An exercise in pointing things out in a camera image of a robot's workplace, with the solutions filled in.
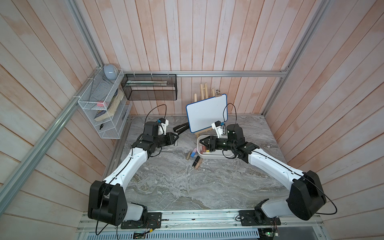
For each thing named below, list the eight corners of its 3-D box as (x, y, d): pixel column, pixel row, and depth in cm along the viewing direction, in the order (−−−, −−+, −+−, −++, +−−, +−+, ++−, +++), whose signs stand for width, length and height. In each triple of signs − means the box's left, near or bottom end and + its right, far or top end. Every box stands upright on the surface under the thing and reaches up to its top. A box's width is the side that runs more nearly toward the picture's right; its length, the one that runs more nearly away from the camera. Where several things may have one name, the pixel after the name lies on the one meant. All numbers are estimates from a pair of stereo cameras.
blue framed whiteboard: (190, 139, 108) (191, 113, 87) (186, 131, 112) (185, 104, 92) (224, 127, 115) (232, 100, 94) (219, 120, 120) (225, 92, 99)
